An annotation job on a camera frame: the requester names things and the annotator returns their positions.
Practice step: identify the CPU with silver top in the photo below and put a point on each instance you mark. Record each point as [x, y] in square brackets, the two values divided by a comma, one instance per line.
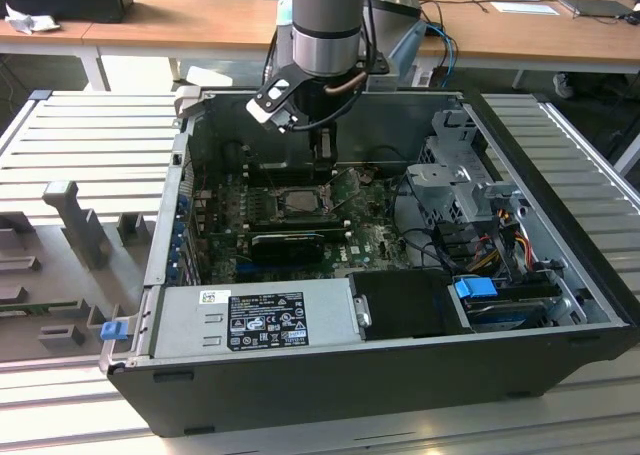
[301, 201]

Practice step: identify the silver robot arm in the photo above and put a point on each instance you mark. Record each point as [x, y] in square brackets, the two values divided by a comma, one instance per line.
[325, 25]

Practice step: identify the black RAM slot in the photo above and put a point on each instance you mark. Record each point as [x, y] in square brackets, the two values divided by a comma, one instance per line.
[330, 229]
[300, 224]
[280, 166]
[280, 171]
[280, 181]
[335, 234]
[280, 176]
[300, 220]

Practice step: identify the CPU socket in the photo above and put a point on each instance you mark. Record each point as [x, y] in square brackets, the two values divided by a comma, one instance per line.
[280, 210]

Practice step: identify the green motherboard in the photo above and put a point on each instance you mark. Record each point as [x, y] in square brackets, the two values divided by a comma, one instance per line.
[375, 225]

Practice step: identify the wooden desk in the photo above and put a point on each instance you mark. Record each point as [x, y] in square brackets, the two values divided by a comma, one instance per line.
[200, 20]
[40, 37]

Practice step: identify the black graphics card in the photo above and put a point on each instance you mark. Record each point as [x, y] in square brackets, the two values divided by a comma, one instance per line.
[287, 249]

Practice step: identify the metal disk bay cage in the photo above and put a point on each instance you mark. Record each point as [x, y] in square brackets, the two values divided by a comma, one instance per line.
[445, 180]

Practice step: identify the black plastic shroud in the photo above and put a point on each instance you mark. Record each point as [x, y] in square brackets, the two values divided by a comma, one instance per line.
[405, 305]

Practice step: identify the white paper sheet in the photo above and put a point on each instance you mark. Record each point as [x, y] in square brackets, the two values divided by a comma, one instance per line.
[525, 8]

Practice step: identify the white shoe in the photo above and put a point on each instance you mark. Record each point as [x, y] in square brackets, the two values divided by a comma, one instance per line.
[564, 85]

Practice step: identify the grey power supply unit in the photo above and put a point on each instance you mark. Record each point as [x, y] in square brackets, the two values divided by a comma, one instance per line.
[185, 325]

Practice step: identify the grey parts rack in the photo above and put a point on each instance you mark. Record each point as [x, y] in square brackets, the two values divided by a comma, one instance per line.
[115, 280]

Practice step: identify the black PC case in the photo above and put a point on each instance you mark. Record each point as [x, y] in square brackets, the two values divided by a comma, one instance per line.
[350, 390]

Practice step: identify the dark notebook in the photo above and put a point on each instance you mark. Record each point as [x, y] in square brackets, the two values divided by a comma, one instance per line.
[595, 8]

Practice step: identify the crumpled white paper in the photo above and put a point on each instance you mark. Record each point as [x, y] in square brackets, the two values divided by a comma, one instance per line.
[30, 22]

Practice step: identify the blue plastic latch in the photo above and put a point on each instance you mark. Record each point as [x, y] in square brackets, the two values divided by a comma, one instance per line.
[113, 332]

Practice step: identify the green RAM stick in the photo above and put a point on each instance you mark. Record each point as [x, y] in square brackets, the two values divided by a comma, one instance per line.
[40, 308]

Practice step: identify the wrist camera with black bracket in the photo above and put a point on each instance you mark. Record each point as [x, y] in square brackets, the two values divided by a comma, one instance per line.
[270, 97]

